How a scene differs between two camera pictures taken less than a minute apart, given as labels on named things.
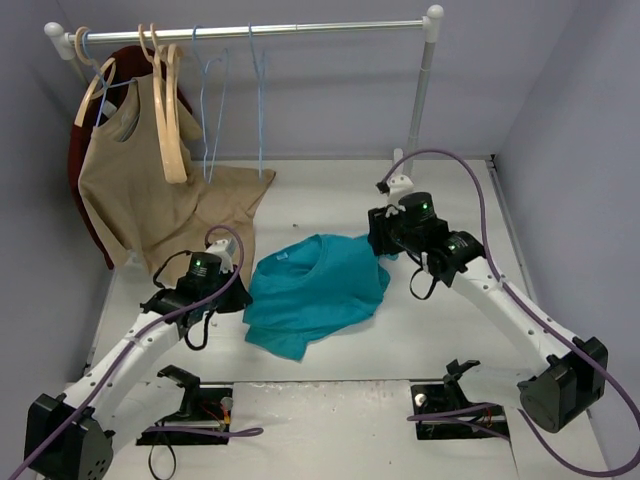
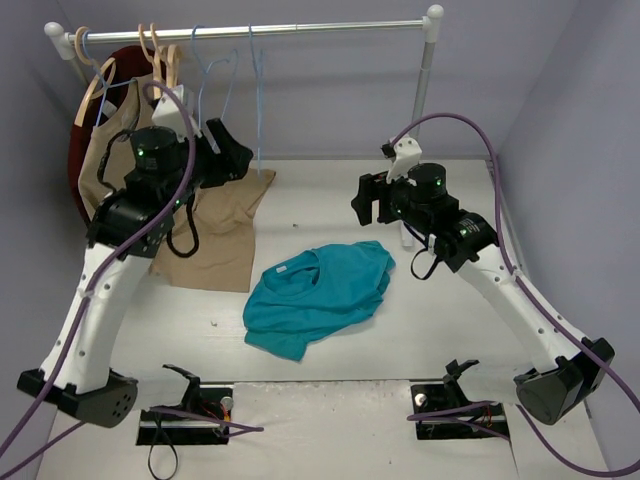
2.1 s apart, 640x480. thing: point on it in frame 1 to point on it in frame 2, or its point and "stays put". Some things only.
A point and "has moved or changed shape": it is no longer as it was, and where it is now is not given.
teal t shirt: [317, 285] has moved or changed shape
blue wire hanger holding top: [106, 87] stays put
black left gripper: [232, 298] to [226, 154]
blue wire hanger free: [260, 80] stays put
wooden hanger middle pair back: [157, 61] stays put
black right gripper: [376, 234] to [375, 198]
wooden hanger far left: [96, 71] stays put
